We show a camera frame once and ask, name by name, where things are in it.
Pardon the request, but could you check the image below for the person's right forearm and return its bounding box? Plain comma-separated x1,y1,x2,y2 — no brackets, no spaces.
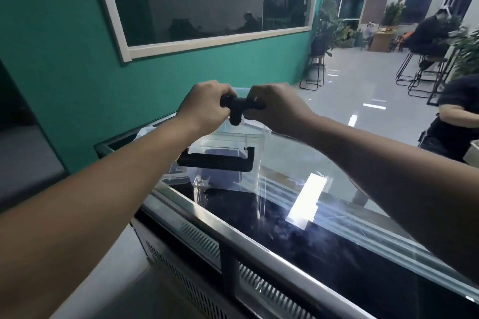
299,113,479,283

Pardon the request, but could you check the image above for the person's right hand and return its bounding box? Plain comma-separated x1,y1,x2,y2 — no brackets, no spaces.
244,82,319,142

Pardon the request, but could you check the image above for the large leafy green plant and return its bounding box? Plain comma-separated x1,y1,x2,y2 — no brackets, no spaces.
449,26,479,81

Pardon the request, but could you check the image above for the wooden desk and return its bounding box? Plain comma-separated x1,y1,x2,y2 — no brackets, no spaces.
369,30,397,53

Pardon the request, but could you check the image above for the small potted plant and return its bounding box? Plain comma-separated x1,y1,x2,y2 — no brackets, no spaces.
341,29,357,49

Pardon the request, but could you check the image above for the white framed window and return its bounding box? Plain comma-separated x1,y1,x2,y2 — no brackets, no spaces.
89,0,322,63

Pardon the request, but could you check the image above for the black bar stool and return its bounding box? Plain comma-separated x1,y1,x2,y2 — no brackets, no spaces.
408,55,450,99
396,51,424,87

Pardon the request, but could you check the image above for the glass display case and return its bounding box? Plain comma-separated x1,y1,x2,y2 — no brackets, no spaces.
93,113,479,319

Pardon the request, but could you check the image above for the tall potted plant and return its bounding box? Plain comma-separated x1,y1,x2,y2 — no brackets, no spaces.
310,0,353,57

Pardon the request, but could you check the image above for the person's left hand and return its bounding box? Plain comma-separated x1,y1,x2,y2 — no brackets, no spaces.
175,80,238,136

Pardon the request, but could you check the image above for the leafy potted plant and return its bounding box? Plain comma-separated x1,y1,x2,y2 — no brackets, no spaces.
381,0,407,27

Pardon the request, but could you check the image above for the black metal plant stand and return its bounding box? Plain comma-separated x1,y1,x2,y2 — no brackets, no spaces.
299,53,326,91

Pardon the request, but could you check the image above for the clear plastic box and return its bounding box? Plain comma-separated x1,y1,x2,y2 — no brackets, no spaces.
161,87,272,193

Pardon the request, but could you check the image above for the white round pot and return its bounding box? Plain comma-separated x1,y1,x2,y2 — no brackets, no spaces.
307,64,325,82

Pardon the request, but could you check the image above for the clear plastic lid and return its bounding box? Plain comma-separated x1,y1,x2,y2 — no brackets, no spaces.
133,126,192,185

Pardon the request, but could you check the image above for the person's left forearm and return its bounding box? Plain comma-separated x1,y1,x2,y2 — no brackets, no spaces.
0,117,210,319

